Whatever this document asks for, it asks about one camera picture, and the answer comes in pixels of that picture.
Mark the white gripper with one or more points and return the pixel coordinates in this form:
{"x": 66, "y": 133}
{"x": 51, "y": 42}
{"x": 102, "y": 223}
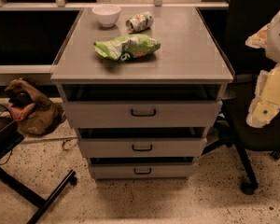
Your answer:
{"x": 279, "y": 37}

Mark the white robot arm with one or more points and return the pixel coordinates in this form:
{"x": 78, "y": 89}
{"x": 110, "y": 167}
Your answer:
{"x": 268, "y": 38}

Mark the grey drawer cabinet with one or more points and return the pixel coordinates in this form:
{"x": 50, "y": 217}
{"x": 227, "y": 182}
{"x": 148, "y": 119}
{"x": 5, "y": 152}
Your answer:
{"x": 188, "y": 67}

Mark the grey top drawer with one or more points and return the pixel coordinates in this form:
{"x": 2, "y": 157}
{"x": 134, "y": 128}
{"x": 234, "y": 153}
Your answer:
{"x": 141, "y": 114}

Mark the black office chair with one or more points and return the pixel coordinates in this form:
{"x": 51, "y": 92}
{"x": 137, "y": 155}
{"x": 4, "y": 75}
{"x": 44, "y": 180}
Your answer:
{"x": 236, "y": 32}

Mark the crushed soda can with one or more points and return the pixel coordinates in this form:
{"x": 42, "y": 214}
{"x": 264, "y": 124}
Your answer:
{"x": 139, "y": 22}

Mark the green chip bag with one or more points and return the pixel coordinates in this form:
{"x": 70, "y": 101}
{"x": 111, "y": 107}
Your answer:
{"x": 127, "y": 47}

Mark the white bowl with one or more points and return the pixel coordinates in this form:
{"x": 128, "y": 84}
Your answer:
{"x": 107, "y": 14}

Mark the brown backpack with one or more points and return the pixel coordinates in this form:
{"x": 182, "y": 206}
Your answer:
{"x": 34, "y": 112}

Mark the black stand with legs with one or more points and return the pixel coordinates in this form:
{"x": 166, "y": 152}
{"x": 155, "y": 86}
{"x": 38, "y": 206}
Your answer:
{"x": 9, "y": 138}

